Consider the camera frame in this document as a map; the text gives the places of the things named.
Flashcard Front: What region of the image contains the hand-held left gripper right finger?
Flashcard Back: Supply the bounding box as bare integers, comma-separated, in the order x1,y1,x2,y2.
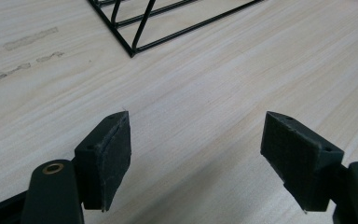
259,110,345,214

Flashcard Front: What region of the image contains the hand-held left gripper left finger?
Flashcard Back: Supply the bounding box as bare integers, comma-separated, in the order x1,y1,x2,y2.
74,110,132,213

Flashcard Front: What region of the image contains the black wire rack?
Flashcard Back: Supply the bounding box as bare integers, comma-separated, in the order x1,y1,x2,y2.
87,0,264,59

